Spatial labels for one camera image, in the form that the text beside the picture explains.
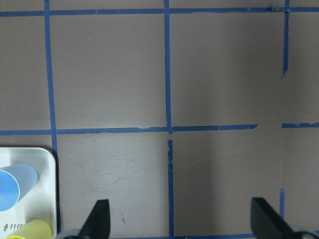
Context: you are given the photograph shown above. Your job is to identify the yellow plastic cup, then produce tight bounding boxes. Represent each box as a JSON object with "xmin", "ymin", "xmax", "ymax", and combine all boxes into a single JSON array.
[{"xmin": 5, "ymin": 219, "xmax": 52, "ymax": 239}]

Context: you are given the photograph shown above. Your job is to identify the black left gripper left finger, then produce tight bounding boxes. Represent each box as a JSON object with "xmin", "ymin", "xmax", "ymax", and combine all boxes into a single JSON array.
[{"xmin": 78, "ymin": 199, "xmax": 110, "ymax": 239}]

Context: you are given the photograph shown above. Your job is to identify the beige plastic tray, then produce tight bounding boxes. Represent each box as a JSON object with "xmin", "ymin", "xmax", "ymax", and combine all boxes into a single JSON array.
[{"xmin": 0, "ymin": 147, "xmax": 59, "ymax": 239}]

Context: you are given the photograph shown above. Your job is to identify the blue plastic cup rear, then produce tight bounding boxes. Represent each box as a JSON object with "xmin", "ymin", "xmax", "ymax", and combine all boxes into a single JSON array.
[{"xmin": 0, "ymin": 163, "xmax": 38, "ymax": 212}]

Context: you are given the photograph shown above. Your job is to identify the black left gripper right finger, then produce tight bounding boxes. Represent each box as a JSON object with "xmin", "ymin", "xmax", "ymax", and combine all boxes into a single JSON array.
[{"xmin": 250, "ymin": 197, "xmax": 299, "ymax": 239}]

